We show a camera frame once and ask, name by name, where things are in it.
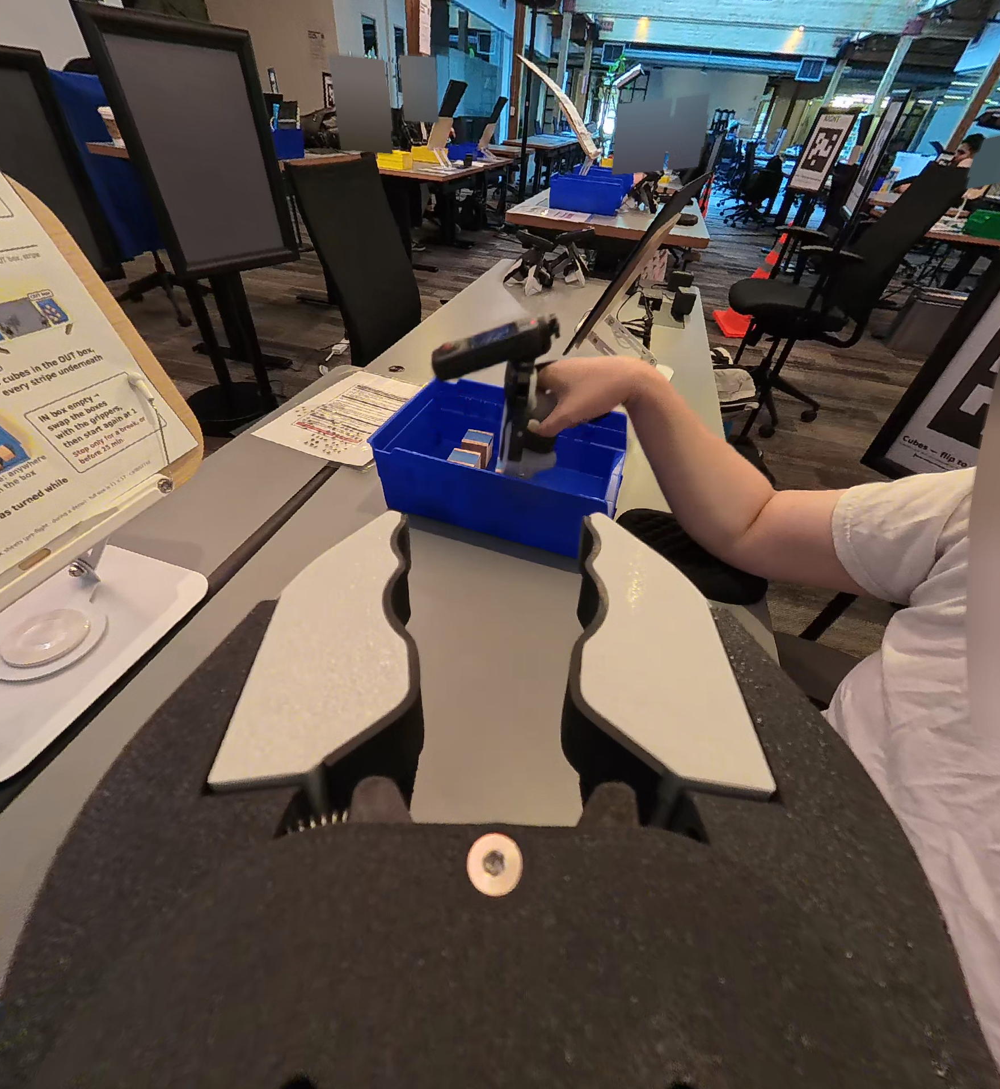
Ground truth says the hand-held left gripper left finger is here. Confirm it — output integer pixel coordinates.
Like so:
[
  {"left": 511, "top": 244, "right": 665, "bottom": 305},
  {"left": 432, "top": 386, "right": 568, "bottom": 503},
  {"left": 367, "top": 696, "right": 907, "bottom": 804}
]
[{"left": 206, "top": 510, "right": 424, "bottom": 809}]

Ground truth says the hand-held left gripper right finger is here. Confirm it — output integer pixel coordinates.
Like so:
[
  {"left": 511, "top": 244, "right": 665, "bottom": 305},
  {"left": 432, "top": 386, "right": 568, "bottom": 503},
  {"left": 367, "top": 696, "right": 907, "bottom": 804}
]
[{"left": 563, "top": 512, "right": 779, "bottom": 828}]

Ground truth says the blue plastic bin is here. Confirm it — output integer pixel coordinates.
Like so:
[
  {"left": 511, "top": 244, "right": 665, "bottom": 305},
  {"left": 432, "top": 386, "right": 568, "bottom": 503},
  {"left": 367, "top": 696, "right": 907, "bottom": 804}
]
[{"left": 369, "top": 378, "right": 628, "bottom": 561}]

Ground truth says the person's right hand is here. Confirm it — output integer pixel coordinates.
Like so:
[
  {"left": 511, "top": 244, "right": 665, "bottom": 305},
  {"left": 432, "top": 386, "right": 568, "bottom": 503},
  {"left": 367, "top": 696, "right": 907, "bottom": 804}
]
[{"left": 536, "top": 356, "right": 642, "bottom": 438}]

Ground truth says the idle black white gripper device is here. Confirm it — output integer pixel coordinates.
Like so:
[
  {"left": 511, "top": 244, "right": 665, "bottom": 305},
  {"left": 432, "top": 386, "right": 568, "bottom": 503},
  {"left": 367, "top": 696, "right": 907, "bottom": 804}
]
[
  {"left": 504, "top": 230, "right": 556, "bottom": 294},
  {"left": 551, "top": 228, "right": 594, "bottom": 286}
]

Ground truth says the clear panel stand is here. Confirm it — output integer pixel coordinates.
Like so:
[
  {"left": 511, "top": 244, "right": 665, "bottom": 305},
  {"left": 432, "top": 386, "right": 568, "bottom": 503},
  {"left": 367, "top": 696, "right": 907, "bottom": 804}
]
[{"left": 585, "top": 315, "right": 663, "bottom": 367}]

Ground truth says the printed paper sheet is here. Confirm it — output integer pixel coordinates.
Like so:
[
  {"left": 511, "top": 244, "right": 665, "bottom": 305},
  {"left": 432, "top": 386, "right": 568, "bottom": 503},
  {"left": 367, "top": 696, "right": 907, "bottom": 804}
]
[{"left": 253, "top": 370, "right": 423, "bottom": 469}]

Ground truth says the black tilted display panel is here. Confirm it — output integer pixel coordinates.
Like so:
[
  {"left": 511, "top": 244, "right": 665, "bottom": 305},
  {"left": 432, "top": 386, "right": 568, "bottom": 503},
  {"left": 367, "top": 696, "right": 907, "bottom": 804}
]
[{"left": 563, "top": 174, "right": 714, "bottom": 354}]

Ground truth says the wooden top desk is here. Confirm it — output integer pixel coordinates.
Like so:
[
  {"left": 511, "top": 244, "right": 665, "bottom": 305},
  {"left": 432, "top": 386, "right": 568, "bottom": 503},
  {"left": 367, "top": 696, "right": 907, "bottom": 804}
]
[
  {"left": 279, "top": 150, "right": 518, "bottom": 250},
  {"left": 507, "top": 187, "right": 712, "bottom": 252}
]

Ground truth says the blue storage bin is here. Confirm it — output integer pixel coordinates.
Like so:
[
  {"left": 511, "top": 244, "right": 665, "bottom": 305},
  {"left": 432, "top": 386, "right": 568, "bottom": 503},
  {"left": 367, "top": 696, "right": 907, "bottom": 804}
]
[{"left": 548, "top": 168, "right": 634, "bottom": 216}]

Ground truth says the white board stand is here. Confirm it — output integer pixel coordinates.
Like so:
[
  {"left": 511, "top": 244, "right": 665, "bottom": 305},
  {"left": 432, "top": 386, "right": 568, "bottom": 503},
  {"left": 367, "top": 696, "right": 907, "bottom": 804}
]
[{"left": 0, "top": 540, "right": 210, "bottom": 792}]

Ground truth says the black swivel office chair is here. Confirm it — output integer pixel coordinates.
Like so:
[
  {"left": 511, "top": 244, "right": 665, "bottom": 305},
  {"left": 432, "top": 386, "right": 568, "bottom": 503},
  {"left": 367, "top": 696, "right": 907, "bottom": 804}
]
[{"left": 728, "top": 166, "right": 964, "bottom": 439}]

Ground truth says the illustrated instruction board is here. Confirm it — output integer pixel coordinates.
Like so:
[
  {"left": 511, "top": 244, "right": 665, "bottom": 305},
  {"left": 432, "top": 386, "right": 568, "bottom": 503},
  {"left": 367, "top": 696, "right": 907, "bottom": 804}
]
[{"left": 0, "top": 115, "right": 205, "bottom": 635}]

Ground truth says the standing tag marker sign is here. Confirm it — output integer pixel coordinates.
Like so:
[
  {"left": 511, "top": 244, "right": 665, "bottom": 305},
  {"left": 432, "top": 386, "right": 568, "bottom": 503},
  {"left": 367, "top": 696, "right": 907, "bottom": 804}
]
[{"left": 784, "top": 106, "right": 858, "bottom": 195}]

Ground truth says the large framed tag poster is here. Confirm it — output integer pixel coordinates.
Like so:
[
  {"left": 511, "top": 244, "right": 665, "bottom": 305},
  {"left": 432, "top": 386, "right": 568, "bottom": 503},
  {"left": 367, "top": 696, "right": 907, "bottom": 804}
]
[{"left": 859, "top": 274, "right": 1000, "bottom": 480}]

